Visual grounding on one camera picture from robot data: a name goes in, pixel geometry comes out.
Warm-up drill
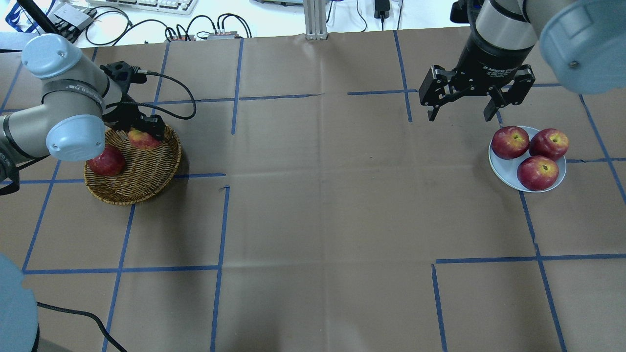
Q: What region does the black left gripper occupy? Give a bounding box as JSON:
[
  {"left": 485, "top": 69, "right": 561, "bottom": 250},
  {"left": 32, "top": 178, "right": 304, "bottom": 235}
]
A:
[{"left": 100, "top": 62, "right": 165, "bottom": 142}]

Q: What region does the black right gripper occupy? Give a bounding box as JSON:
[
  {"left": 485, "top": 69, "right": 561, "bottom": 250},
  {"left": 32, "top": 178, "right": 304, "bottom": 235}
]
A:
[{"left": 418, "top": 37, "right": 535, "bottom": 122}]

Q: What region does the yellow red apple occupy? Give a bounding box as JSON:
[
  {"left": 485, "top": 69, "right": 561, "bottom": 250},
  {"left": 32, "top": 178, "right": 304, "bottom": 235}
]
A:
[{"left": 127, "top": 129, "right": 161, "bottom": 150}]

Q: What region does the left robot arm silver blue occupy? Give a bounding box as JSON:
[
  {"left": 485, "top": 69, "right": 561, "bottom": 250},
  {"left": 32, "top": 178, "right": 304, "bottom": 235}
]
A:
[{"left": 0, "top": 34, "right": 165, "bottom": 193}]

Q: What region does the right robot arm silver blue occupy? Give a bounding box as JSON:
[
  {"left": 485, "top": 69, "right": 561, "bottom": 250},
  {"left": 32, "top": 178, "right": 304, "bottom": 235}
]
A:
[{"left": 418, "top": 0, "right": 626, "bottom": 122}]

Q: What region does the dark red apple in basket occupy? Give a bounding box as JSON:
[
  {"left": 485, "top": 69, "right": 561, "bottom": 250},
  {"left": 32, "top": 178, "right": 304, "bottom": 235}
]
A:
[{"left": 87, "top": 144, "right": 127, "bottom": 176}]

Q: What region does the woven wicker basket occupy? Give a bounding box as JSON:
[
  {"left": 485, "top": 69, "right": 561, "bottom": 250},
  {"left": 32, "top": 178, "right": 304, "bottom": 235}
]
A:
[{"left": 83, "top": 125, "right": 182, "bottom": 205}]

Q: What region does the red apple on plate front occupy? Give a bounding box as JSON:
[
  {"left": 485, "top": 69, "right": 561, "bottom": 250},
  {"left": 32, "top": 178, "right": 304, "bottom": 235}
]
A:
[{"left": 516, "top": 155, "right": 560, "bottom": 192}]

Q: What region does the grey usb hub box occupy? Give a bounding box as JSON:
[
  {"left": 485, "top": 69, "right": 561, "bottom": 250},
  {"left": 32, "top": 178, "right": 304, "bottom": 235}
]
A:
[{"left": 52, "top": 3, "right": 97, "bottom": 33}]

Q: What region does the white keyboard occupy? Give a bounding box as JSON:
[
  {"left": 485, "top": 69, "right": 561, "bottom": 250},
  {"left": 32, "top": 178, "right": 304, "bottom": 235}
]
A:
[{"left": 86, "top": 0, "right": 199, "bottom": 15}]

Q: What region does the brown paper table cover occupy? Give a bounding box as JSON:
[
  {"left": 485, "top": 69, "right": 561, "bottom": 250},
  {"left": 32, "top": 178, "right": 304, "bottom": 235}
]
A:
[{"left": 1, "top": 28, "right": 626, "bottom": 352}]

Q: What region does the aluminium frame post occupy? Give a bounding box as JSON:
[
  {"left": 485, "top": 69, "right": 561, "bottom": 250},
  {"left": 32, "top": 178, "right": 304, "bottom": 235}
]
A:
[{"left": 303, "top": 0, "right": 328, "bottom": 40}]

